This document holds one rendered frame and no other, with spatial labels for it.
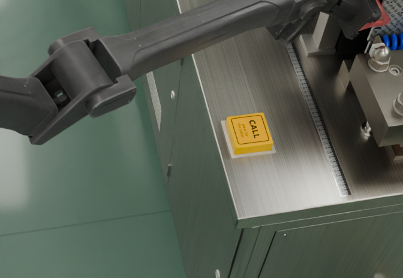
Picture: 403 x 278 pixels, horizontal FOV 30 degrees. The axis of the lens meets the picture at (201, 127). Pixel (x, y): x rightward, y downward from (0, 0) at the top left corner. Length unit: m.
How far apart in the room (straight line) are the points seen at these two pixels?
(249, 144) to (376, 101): 0.23
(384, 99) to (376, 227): 0.28
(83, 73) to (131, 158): 1.44
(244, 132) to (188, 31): 0.34
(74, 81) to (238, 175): 0.45
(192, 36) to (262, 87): 0.42
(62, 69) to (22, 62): 1.67
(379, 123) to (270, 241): 0.29
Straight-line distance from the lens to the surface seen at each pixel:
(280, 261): 1.48
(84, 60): 0.97
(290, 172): 1.33
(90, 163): 2.38
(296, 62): 1.49
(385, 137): 1.30
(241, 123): 1.35
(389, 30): 1.41
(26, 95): 0.94
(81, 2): 2.82
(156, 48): 1.01
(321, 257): 1.52
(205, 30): 1.05
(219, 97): 1.41
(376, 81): 1.33
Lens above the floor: 2.00
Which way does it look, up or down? 54 degrees down
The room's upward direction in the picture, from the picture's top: 9 degrees clockwise
